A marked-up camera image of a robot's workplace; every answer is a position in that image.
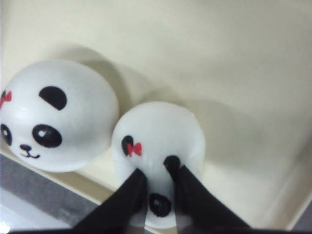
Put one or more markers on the white panda bun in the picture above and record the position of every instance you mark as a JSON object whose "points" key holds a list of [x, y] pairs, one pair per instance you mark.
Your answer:
{"points": [[143, 138], [58, 115]]}

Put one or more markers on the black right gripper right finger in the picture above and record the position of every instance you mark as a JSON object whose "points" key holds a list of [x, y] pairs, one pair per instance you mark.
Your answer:
{"points": [[196, 209]]}

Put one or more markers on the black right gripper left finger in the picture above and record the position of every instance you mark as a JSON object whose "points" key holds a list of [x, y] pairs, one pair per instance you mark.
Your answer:
{"points": [[124, 212]]}

